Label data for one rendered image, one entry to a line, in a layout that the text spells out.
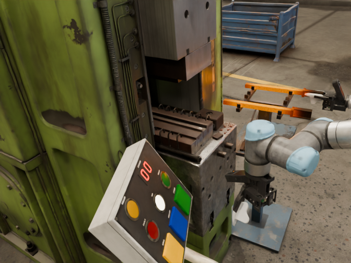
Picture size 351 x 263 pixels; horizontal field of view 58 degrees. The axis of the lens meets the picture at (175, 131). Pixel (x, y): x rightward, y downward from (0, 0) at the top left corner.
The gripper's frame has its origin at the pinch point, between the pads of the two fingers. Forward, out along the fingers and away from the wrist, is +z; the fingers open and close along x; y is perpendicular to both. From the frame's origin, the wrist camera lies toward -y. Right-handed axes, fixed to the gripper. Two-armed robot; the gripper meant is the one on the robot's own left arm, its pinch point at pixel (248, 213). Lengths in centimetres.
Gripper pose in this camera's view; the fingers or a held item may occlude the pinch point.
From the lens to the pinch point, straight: 110.2
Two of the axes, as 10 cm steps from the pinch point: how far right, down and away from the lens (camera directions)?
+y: 5.6, 3.9, -7.3
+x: 8.3, -3.5, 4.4
